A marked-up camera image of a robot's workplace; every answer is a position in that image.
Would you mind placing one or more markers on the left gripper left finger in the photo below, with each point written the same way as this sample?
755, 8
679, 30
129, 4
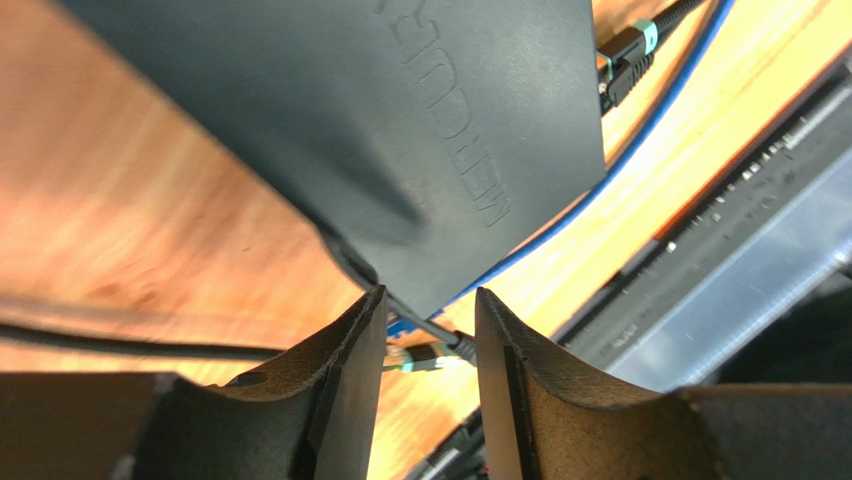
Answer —
308, 413

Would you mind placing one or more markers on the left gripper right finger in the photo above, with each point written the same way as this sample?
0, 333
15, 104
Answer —
547, 414

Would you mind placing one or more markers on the black network switch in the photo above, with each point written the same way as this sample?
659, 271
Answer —
430, 137

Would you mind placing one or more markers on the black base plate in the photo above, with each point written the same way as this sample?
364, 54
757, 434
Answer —
667, 271

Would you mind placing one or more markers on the aluminium frame rail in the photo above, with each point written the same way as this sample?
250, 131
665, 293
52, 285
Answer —
807, 240

